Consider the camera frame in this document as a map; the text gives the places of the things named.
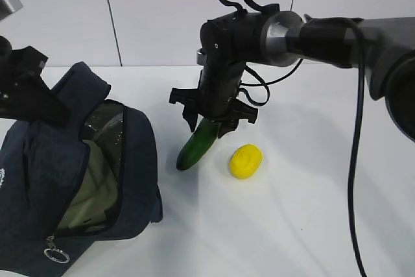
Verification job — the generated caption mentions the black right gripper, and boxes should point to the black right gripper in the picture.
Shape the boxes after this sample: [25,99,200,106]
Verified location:
[169,12,272,138]

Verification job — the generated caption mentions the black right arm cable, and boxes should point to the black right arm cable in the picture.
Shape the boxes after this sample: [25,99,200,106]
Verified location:
[215,0,369,277]

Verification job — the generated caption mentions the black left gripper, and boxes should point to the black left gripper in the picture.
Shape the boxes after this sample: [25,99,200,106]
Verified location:
[1,36,70,125]

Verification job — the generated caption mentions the green cucumber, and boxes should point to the green cucumber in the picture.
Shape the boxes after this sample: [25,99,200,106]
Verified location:
[176,118,220,171]

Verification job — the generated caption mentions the yellow lemon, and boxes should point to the yellow lemon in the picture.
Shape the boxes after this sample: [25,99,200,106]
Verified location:
[228,144,263,180]

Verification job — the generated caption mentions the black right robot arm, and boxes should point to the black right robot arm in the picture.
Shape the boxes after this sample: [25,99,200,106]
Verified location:
[169,11,414,138]

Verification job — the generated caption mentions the dark blue lunch bag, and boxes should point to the dark blue lunch bag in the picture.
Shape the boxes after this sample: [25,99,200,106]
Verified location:
[1,62,163,276]

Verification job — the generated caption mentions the green lid glass container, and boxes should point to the green lid glass container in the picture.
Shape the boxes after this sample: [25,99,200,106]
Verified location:
[58,140,118,232]

